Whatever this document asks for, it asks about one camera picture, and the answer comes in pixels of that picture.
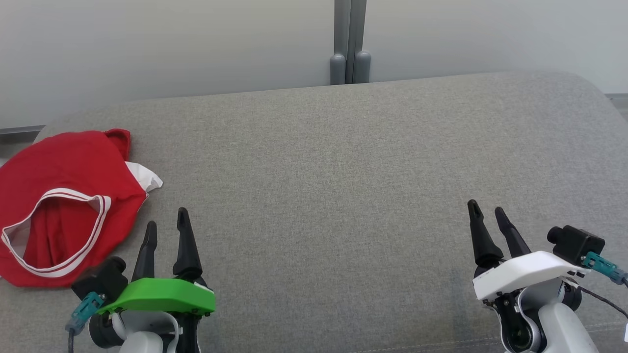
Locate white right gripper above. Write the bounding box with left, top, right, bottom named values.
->
left=467, top=200, right=592, bottom=301

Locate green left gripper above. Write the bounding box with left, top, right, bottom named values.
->
left=97, top=207, right=217, bottom=317

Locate red basketball jersey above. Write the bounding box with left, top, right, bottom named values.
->
left=0, top=130, right=163, bottom=288

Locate left teal plug cable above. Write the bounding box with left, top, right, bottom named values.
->
left=66, top=292, right=106, bottom=353

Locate right teal plug black cable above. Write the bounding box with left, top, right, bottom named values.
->
left=581, top=252, right=628, bottom=319

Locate grey partition base rail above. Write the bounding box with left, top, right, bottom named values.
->
left=0, top=126, right=46, bottom=146

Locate grey double partition post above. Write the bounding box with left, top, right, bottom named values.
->
left=329, top=0, right=372, bottom=86

